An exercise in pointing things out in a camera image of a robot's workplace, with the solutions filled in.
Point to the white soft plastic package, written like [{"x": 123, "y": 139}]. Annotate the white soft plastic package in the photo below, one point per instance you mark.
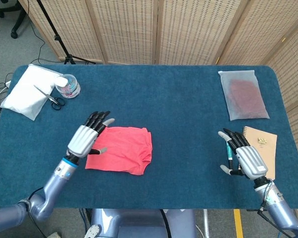
[{"x": 27, "y": 95}]

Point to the kraft spiral notebook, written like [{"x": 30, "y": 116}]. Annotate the kraft spiral notebook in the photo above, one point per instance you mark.
[{"x": 267, "y": 153}]

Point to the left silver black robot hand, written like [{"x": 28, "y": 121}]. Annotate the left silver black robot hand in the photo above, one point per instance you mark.
[{"x": 82, "y": 141}]

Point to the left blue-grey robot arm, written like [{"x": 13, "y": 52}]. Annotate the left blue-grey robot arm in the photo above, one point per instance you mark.
[{"x": 57, "y": 178}]

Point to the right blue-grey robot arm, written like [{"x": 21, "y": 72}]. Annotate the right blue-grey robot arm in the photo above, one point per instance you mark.
[{"x": 278, "y": 212}]

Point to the wicker folding screen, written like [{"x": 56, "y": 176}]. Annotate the wicker folding screen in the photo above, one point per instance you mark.
[{"x": 188, "y": 29}]

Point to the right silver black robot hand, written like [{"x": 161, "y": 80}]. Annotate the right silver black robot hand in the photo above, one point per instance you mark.
[{"x": 252, "y": 161}]

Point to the clear jar of colourful clips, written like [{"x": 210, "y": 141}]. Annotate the clear jar of colourful clips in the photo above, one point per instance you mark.
[{"x": 72, "y": 89}]

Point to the black office chair base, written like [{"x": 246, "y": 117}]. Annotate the black office chair base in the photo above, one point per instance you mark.
[{"x": 18, "y": 21}]

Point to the white round perforated bracket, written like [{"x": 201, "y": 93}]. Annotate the white round perforated bracket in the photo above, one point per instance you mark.
[{"x": 93, "y": 231}]

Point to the small gold binder clip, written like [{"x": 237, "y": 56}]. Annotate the small gold binder clip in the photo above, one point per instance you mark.
[{"x": 262, "y": 141}]

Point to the blue carpet table cover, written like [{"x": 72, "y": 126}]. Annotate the blue carpet table cover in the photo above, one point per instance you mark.
[{"x": 139, "y": 81}]

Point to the red sleeveless t-shirt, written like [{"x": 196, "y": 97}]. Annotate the red sleeveless t-shirt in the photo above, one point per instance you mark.
[{"x": 124, "y": 151}]

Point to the silver metal table leg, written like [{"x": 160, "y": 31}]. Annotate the silver metal table leg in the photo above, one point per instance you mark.
[{"x": 206, "y": 223}]

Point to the frosted bag with red garment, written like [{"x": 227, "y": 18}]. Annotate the frosted bag with red garment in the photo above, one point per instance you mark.
[{"x": 243, "y": 96}]

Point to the black tripod stand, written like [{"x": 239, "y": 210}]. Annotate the black tripod stand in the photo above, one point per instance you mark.
[{"x": 55, "y": 37}]

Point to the blue-grey robot torso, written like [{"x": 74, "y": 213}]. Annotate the blue-grey robot torso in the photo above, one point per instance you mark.
[{"x": 139, "y": 223}]

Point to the green white marker pen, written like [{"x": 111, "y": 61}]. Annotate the green white marker pen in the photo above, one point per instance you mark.
[{"x": 230, "y": 153}]

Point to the white power strip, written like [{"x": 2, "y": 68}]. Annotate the white power strip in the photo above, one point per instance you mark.
[{"x": 7, "y": 84}]

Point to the small white earbud case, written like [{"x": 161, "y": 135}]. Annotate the small white earbud case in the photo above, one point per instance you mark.
[{"x": 62, "y": 81}]

